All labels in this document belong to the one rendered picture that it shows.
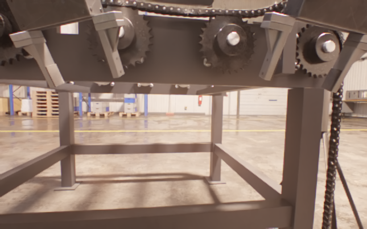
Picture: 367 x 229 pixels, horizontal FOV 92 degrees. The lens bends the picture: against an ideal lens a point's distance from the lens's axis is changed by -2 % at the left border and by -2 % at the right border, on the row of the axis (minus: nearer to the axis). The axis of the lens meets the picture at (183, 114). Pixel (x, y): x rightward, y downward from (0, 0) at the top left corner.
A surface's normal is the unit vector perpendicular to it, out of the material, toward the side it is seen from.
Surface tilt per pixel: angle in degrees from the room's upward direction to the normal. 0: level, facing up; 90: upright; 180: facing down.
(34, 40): 83
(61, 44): 90
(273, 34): 113
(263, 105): 90
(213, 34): 90
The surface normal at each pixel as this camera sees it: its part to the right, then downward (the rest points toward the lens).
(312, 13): 0.04, 0.46
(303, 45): 0.14, 0.07
